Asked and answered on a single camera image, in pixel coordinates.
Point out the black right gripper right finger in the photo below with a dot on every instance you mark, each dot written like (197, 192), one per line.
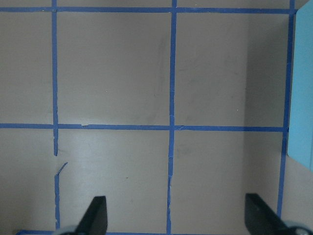
(260, 219)

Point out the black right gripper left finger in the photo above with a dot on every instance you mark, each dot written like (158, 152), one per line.
(95, 219)

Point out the turquoise plastic bin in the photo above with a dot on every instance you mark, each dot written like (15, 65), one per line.
(300, 142)

